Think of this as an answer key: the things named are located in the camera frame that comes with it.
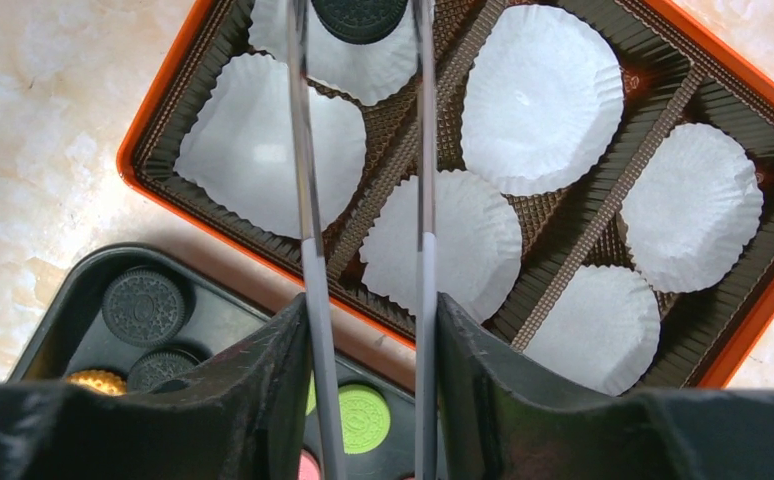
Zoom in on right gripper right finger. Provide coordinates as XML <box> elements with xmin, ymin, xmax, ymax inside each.
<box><xmin>437</xmin><ymin>294</ymin><xmax>774</xmax><ymax>479</ymax></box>

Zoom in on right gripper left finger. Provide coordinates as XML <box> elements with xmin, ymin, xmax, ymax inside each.
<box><xmin>0</xmin><ymin>296</ymin><xmax>311</xmax><ymax>479</ymax></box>

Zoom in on pink cookie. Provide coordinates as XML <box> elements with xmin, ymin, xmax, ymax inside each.
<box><xmin>297</xmin><ymin>449</ymin><xmax>321</xmax><ymax>480</ymax></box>

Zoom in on orange cookie box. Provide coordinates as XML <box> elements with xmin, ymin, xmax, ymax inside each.
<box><xmin>117</xmin><ymin>1</ymin><xmax>774</xmax><ymax>395</ymax></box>

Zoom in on metal tongs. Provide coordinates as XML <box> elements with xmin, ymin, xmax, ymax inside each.
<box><xmin>286</xmin><ymin>1</ymin><xmax>438</xmax><ymax>479</ymax></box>

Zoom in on black cookie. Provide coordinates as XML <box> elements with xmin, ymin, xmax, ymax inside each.
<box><xmin>101</xmin><ymin>269</ymin><xmax>187</xmax><ymax>347</ymax></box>
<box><xmin>311</xmin><ymin>0</ymin><xmax>408</xmax><ymax>45</ymax></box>
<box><xmin>127</xmin><ymin>349</ymin><xmax>199</xmax><ymax>392</ymax></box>

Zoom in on green cookie top left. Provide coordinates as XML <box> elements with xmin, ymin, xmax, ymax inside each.
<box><xmin>338</xmin><ymin>383</ymin><xmax>392</xmax><ymax>455</ymax></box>

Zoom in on orange cookie far left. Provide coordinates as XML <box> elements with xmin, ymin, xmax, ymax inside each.
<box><xmin>65</xmin><ymin>369</ymin><xmax>128</xmax><ymax>396</ymax></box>

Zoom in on paper cup front middle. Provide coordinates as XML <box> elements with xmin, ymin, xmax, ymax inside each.
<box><xmin>360</xmin><ymin>170</ymin><xmax>522</xmax><ymax>323</ymax></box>

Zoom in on black cookie tray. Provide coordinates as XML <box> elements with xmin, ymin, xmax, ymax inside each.
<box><xmin>10</xmin><ymin>244</ymin><xmax>414</xmax><ymax>479</ymax></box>

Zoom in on paper cup front left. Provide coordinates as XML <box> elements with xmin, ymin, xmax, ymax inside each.
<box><xmin>174</xmin><ymin>54</ymin><xmax>367</xmax><ymax>239</ymax></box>

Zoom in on paper cup back right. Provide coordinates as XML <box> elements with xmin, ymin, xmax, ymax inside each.
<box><xmin>620</xmin><ymin>123</ymin><xmax>764</xmax><ymax>293</ymax></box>

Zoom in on paper cup back middle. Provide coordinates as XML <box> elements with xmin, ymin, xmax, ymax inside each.
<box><xmin>461</xmin><ymin>4</ymin><xmax>624</xmax><ymax>196</ymax></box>

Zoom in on paper cup back left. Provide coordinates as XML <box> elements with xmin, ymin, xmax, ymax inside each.
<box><xmin>249</xmin><ymin>0</ymin><xmax>436</xmax><ymax>107</ymax></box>

